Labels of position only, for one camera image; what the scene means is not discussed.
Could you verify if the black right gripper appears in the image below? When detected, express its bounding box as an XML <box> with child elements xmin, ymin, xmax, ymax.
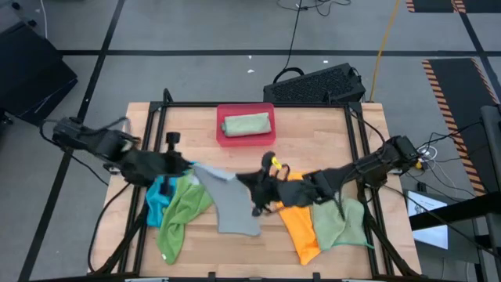
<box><xmin>235</xmin><ymin>151</ymin><xmax>314</xmax><ymax>216</ymax></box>

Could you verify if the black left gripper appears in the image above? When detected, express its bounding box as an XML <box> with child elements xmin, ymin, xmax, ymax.
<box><xmin>154</xmin><ymin>132</ymin><xmax>196</xmax><ymax>196</ymax></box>

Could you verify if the grey microfiber towel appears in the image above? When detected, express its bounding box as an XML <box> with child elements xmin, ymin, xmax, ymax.
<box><xmin>191</xmin><ymin>163</ymin><xmax>262</xmax><ymax>237</ymax></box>

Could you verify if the red plastic bin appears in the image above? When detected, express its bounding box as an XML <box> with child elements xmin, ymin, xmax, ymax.
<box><xmin>215</xmin><ymin>103</ymin><xmax>277</xmax><ymax>148</ymax></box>

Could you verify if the pale green microfiber towel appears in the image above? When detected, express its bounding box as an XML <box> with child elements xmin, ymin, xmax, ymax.
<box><xmin>221</xmin><ymin>112</ymin><xmax>272</xmax><ymax>138</ymax></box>
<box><xmin>311</xmin><ymin>195</ymin><xmax>375</xmax><ymax>251</ymax></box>

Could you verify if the orange microfiber towel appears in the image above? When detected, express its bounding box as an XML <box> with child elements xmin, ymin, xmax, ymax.
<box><xmin>276</xmin><ymin>172</ymin><xmax>322</xmax><ymax>266</ymax></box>

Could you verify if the blue microfiber towel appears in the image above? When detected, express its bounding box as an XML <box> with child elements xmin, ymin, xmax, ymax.
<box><xmin>145</xmin><ymin>174</ymin><xmax>181</xmax><ymax>228</ymax></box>

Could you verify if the bright green microfiber towel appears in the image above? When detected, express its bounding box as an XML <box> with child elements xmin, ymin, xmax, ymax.
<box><xmin>156</xmin><ymin>174</ymin><xmax>214</xmax><ymax>266</ymax></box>

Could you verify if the black perforated computer case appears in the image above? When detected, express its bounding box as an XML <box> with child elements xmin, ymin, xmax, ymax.
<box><xmin>262</xmin><ymin>62</ymin><xmax>367</xmax><ymax>105</ymax></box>

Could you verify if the large black case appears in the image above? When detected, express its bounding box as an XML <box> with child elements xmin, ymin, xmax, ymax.
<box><xmin>0</xmin><ymin>22</ymin><xmax>78</xmax><ymax>127</ymax></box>

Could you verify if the black metal stand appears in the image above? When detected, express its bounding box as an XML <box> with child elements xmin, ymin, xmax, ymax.
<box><xmin>409</xmin><ymin>104</ymin><xmax>501</xmax><ymax>282</ymax></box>

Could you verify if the black hazard striped mat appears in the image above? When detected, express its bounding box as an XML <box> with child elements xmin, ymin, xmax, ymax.
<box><xmin>405</xmin><ymin>0</ymin><xmax>501</xmax><ymax>13</ymax></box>
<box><xmin>421</xmin><ymin>57</ymin><xmax>501</xmax><ymax>197</ymax></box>

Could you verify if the black metal table frame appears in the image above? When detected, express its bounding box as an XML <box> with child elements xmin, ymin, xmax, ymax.
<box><xmin>93</xmin><ymin>89</ymin><xmax>422</xmax><ymax>281</ymax></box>

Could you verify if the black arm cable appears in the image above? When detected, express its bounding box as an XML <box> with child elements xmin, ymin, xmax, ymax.
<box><xmin>350</xmin><ymin>110</ymin><xmax>387</xmax><ymax>145</ymax></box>
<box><xmin>65</xmin><ymin>152</ymin><xmax>132</xmax><ymax>274</ymax></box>

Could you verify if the black floor cable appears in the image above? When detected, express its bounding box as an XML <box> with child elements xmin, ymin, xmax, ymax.
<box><xmin>272</xmin><ymin>0</ymin><xmax>352</xmax><ymax>85</ymax></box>

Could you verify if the white coiled cable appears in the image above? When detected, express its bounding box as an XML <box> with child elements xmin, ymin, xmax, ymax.
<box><xmin>419</xmin><ymin>144</ymin><xmax>440</xmax><ymax>158</ymax></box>

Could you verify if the yellow cable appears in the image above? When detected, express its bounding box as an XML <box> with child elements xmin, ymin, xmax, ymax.
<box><xmin>369</xmin><ymin>0</ymin><xmax>401</xmax><ymax>102</ymax></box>

